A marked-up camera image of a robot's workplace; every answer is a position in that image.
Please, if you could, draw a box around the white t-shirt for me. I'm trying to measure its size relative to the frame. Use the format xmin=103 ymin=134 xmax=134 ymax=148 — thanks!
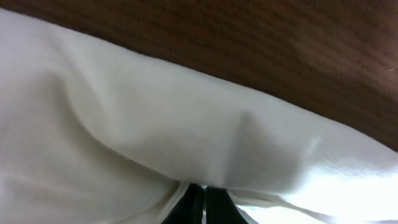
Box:
xmin=1 ymin=10 xmax=397 ymax=223

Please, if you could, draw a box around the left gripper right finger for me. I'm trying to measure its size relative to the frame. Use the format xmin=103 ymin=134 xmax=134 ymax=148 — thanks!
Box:
xmin=205 ymin=187 xmax=248 ymax=224

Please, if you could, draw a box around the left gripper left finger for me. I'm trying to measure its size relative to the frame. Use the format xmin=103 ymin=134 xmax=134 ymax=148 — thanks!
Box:
xmin=161 ymin=184 xmax=205 ymax=224

